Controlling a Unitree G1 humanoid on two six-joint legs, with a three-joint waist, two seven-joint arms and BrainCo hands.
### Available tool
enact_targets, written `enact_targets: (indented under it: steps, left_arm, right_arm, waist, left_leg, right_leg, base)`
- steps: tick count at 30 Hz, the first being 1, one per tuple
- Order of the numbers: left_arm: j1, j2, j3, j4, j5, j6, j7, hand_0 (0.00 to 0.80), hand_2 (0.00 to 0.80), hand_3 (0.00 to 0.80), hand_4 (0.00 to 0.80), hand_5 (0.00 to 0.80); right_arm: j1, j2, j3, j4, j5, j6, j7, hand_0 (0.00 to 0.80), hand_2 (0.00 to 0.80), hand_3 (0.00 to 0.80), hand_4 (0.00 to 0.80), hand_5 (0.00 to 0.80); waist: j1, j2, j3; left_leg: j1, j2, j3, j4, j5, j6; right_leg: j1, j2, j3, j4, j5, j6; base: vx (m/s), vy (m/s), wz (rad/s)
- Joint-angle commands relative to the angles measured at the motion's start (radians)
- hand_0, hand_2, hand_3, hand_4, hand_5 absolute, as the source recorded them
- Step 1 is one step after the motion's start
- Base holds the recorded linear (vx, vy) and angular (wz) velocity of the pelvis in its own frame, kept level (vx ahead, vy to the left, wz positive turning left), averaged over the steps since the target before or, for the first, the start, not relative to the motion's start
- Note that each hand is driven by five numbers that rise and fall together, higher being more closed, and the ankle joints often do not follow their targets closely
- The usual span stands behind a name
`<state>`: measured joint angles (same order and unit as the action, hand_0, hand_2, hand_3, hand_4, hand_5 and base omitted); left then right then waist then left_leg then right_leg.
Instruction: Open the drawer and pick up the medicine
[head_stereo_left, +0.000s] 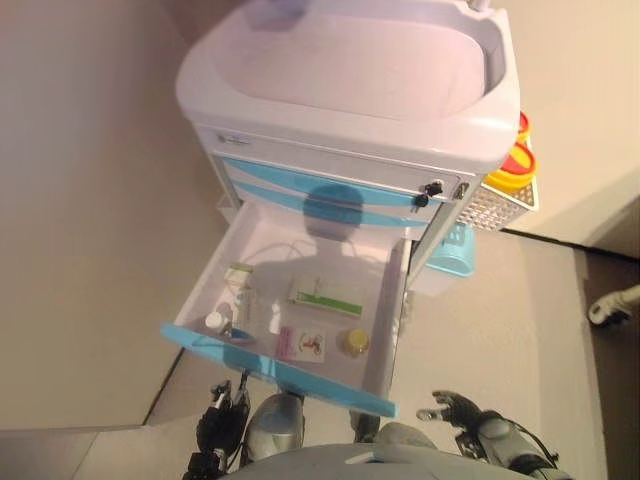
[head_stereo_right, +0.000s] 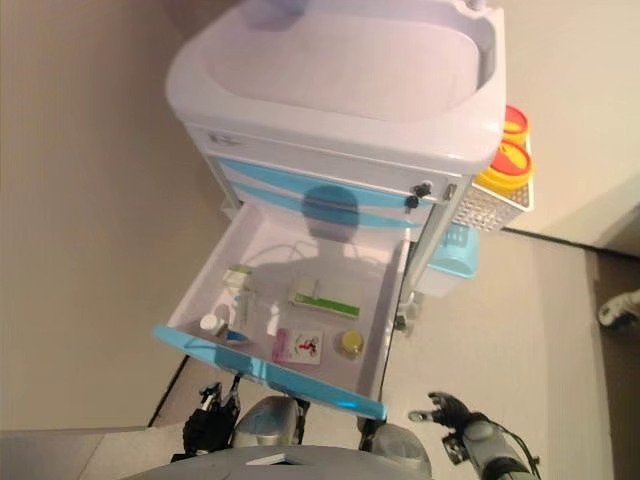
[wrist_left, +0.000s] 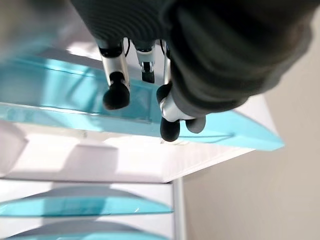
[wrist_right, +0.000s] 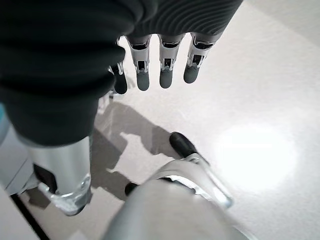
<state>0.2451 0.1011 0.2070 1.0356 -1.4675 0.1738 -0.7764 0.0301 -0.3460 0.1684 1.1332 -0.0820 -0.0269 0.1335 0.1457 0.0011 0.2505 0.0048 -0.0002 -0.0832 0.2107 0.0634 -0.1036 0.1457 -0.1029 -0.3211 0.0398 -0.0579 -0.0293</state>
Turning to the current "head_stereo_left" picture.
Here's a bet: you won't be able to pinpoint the blue front cart drawer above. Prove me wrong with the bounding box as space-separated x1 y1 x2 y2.
159 199 414 419

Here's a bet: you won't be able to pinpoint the silver left robot leg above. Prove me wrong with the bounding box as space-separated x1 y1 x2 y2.
244 392 307 464

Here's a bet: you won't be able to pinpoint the white card red figure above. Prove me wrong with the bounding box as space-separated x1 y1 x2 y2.
294 327 326 361

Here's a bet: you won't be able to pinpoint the white perforated basket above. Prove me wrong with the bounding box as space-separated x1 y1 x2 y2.
457 177 541 234

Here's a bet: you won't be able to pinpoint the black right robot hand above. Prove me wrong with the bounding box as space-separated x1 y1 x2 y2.
416 389 484 431

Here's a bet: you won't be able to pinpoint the white medical cart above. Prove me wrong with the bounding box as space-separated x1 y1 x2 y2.
174 0 521 441

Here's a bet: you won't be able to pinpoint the black cart keys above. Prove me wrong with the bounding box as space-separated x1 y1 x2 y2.
412 179 446 211

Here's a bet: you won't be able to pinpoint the yellow sharps container red lid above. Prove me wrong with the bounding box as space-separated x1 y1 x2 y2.
514 112 531 151
487 144 539 190

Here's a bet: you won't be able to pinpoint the pink blister pack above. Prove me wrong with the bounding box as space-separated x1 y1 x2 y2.
276 326 296 357

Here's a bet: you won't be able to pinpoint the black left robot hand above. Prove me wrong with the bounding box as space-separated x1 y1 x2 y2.
208 370 252 426

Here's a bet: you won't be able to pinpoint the waste bin with blue lid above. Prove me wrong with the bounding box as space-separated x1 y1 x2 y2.
409 222 479 296

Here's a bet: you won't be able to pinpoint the white cable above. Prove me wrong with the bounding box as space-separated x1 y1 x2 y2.
219 238 321 311

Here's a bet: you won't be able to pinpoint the large green white medicine box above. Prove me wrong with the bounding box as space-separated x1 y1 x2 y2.
287 274 364 319

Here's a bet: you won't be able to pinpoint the yellow pill bottle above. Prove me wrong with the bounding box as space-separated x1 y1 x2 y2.
340 328 371 356

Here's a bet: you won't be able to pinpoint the grey robot torso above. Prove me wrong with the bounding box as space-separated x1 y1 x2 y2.
234 442 506 480

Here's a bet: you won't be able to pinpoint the white blue medicine box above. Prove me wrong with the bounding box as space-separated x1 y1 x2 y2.
227 287 261 344

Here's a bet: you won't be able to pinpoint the small green white medicine box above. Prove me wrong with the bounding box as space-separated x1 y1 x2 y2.
224 263 254 291

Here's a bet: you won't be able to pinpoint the white cart side bin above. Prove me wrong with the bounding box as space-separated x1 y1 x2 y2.
214 192 241 216

